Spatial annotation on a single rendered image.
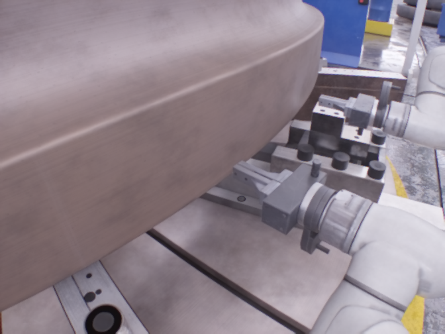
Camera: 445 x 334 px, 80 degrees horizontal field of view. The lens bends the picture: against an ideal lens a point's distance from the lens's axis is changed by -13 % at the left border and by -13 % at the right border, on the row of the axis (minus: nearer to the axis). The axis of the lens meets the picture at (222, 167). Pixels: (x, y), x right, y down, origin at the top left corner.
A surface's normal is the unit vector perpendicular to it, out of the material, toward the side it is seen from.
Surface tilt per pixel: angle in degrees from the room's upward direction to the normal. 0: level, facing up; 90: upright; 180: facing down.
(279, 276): 0
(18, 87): 56
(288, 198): 0
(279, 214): 90
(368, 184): 90
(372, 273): 47
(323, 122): 90
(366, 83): 90
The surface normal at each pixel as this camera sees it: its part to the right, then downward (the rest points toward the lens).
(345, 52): -0.49, 0.51
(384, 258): -0.54, -0.28
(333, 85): -0.07, 0.58
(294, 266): -0.02, -0.82
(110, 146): 0.70, 0.40
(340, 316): -0.76, -0.57
